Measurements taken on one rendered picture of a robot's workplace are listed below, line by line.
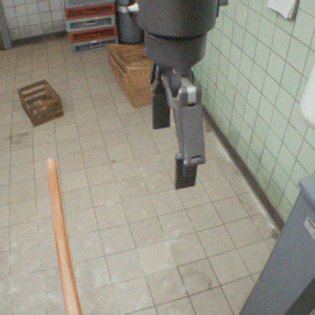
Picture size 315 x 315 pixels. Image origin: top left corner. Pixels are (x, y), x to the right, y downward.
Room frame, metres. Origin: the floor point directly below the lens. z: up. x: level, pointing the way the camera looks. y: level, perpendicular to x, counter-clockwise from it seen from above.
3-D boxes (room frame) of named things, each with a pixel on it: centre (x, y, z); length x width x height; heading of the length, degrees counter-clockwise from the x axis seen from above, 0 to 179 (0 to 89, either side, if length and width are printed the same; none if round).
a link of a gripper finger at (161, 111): (0.45, 0.00, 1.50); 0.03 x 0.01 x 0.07; 104
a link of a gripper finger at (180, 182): (0.32, -0.04, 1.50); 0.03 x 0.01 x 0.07; 104
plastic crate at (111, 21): (4.05, 0.87, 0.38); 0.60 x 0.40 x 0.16; 106
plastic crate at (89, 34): (4.05, 0.86, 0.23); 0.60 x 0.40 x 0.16; 107
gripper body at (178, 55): (0.38, -0.02, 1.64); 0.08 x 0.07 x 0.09; 14
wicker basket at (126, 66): (2.91, 0.18, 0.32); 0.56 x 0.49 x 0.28; 25
